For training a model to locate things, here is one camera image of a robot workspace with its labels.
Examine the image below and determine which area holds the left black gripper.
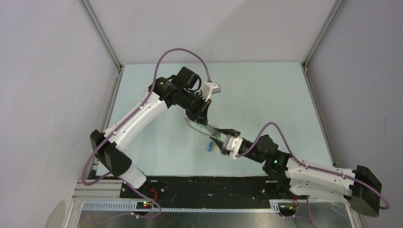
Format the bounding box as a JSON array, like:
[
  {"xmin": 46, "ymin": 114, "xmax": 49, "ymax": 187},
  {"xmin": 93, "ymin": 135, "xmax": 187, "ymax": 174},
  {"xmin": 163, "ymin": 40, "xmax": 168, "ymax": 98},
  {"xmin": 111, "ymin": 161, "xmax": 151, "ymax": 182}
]
[{"xmin": 178, "ymin": 89, "xmax": 211, "ymax": 126}]

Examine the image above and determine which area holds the large grey keyring with keys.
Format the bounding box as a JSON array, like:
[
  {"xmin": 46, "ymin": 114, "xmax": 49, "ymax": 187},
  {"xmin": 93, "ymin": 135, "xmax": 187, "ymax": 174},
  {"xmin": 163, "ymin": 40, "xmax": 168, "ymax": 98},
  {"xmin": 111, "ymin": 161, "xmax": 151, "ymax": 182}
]
[{"xmin": 184, "ymin": 117, "xmax": 221, "ymax": 152}]

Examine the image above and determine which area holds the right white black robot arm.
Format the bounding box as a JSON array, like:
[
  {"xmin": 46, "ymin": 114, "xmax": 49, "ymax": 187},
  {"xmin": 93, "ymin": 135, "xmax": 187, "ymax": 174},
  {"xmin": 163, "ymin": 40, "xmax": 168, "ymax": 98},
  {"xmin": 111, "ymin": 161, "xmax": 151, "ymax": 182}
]
[{"xmin": 210, "ymin": 127, "xmax": 382, "ymax": 217}]

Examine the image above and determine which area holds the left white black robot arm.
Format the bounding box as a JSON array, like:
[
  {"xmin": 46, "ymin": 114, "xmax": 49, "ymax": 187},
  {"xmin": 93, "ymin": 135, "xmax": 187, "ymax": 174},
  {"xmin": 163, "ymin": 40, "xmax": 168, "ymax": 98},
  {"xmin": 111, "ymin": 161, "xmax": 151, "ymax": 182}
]
[{"xmin": 90, "ymin": 66, "xmax": 221, "ymax": 198}]

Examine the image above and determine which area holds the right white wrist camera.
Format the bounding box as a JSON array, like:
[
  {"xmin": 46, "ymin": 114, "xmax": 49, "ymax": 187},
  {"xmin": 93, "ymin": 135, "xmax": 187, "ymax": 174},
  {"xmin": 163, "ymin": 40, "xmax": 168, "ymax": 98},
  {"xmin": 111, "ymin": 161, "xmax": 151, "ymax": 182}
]
[{"xmin": 222, "ymin": 135, "xmax": 243, "ymax": 160}]

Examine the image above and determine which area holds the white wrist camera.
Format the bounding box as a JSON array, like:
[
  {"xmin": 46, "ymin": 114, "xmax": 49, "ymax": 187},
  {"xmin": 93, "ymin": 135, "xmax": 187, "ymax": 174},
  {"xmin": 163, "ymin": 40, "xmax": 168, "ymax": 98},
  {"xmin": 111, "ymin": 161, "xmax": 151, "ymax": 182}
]
[
  {"xmin": 200, "ymin": 82, "xmax": 221, "ymax": 100},
  {"xmin": 222, "ymin": 135, "xmax": 243, "ymax": 160}
]

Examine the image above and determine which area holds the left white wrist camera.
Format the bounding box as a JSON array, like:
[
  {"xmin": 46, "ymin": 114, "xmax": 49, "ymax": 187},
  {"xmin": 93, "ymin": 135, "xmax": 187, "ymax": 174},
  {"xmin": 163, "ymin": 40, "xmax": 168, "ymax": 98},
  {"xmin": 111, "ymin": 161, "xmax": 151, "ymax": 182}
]
[{"xmin": 200, "ymin": 82, "xmax": 221, "ymax": 100}]

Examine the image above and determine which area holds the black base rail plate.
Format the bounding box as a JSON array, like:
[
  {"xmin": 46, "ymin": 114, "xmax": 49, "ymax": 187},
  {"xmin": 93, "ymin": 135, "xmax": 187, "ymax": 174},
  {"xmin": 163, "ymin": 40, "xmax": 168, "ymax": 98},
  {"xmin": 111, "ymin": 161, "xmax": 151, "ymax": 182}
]
[{"xmin": 120, "ymin": 176, "xmax": 307, "ymax": 209}]

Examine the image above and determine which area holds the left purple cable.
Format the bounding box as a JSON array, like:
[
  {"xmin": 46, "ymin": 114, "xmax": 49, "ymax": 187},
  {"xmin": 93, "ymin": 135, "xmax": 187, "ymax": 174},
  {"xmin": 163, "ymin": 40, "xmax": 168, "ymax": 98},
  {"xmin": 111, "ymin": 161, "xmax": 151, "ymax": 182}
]
[{"xmin": 81, "ymin": 48, "xmax": 211, "ymax": 187}]

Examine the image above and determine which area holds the white slotted cable duct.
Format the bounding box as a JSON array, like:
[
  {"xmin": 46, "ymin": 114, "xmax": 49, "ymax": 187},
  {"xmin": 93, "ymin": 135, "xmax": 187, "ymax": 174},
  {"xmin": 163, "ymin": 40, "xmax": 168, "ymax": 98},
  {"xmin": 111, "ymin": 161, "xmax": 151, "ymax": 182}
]
[{"xmin": 82, "ymin": 200, "xmax": 279, "ymax": 213}]

